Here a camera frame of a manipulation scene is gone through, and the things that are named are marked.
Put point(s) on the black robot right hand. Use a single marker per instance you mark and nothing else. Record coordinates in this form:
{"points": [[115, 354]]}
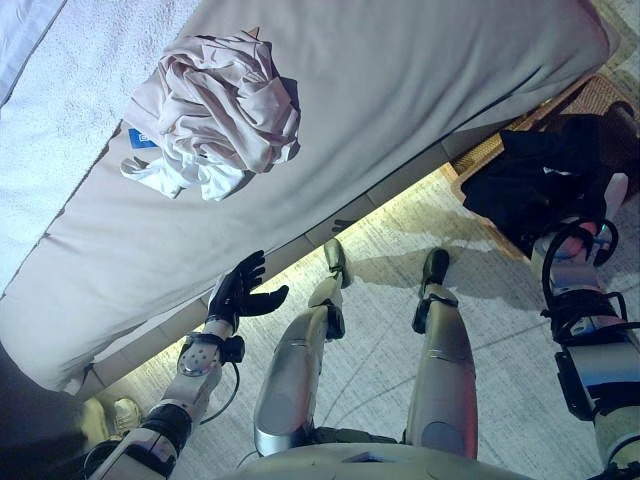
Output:
{"points": [[592, 200]]}

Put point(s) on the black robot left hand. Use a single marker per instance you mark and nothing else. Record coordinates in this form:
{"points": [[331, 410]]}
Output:
{"points": [[235, 300]]}

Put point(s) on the black garment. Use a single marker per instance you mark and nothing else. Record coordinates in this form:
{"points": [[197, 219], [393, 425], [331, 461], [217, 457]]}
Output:
{"points": [[520, 185]]}

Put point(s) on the white garment with blue tag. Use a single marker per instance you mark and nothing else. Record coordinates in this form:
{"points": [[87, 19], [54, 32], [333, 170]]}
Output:
{"points": [[215, 177]]}

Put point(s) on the large white shirt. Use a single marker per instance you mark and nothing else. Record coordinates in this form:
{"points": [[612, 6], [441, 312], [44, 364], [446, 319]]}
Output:
{"points": [[215, 95]]}

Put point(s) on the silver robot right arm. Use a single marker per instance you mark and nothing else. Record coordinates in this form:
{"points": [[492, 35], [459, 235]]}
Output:
{"points": [[600, 360]]}

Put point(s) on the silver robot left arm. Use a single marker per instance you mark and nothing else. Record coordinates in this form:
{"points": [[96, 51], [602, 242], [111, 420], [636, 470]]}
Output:
{"points": [[197, 360]]}

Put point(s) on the wicker laundry basket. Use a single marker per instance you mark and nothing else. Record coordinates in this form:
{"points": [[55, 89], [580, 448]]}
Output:
{"points": [[600, 95]]}

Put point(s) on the silver robot left leg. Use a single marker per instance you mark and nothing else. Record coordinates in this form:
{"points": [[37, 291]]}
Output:
{"points": [[295, 370]]}

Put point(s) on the silver robot leg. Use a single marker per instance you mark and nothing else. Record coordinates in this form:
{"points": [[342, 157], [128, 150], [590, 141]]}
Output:
{"points": [[445, 360], [295, 370]]}

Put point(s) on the grey striped rug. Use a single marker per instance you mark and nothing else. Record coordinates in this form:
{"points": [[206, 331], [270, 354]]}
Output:
{"points": [[380, 325]]}

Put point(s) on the white sneaker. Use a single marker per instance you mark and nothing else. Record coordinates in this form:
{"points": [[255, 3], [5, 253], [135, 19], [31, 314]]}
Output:
{"points": [[127, 415], [95, 420]]}

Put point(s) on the silver robot right leg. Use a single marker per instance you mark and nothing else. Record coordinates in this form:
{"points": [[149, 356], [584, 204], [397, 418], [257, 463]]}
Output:
{"points": [[445, 360]]}

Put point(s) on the grey robot torso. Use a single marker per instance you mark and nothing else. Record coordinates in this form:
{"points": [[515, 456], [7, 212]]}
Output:
{"points": [[400, 460]]}

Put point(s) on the white textured blanket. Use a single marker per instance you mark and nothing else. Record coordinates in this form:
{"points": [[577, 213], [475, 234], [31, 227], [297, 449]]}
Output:
{"points": [[75, 100]]}

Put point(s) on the white duvet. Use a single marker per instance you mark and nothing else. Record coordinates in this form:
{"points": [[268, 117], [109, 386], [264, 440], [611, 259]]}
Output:
{"points": [[20, 40]]}

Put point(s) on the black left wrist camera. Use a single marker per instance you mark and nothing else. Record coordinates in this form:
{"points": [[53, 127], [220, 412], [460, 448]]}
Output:
{"points": [[233, 349]]}

